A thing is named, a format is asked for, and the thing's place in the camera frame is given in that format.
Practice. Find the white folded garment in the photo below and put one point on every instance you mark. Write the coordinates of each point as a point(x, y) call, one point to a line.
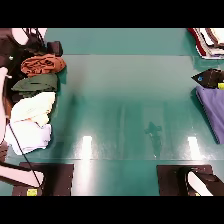
point(211, 50)

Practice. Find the red garment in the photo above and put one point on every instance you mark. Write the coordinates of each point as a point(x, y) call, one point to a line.
point(197, 43)

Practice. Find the dark green garment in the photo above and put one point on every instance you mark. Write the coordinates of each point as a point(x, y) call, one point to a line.
point(36, 84)

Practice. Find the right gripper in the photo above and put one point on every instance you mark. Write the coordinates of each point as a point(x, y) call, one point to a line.
point(210, 78)

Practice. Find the purple garment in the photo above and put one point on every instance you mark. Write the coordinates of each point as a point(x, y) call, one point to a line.
point(213, 108)

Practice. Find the orange garment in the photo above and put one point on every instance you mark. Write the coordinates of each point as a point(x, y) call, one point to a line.
point(41, 65)

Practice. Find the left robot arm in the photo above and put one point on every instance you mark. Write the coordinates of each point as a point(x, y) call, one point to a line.
point(20, 175)

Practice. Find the brown garment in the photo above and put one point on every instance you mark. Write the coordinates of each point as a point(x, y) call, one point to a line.
point(216, 35)

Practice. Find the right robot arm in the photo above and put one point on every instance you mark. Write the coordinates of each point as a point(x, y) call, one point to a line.
point(198, 183)

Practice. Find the cream garment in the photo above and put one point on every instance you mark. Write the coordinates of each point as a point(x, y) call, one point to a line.
point(33, 107)

